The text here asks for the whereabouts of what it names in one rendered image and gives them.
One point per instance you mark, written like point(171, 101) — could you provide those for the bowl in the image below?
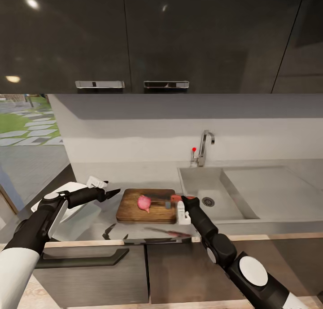
point(70, 186)

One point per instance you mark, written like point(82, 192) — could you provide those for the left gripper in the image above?
point(90, 194)

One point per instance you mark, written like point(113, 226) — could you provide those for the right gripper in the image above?
point(196, 214)

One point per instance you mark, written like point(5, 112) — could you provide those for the cutting board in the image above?
point(129, 211)

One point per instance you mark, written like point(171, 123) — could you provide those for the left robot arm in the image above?
point(21, 254)

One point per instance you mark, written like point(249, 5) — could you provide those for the parer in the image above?
point(168, 197)

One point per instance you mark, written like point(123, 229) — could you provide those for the dishwasher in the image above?
point(95, 275)

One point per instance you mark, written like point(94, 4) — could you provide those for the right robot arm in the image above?
point(249, 275)

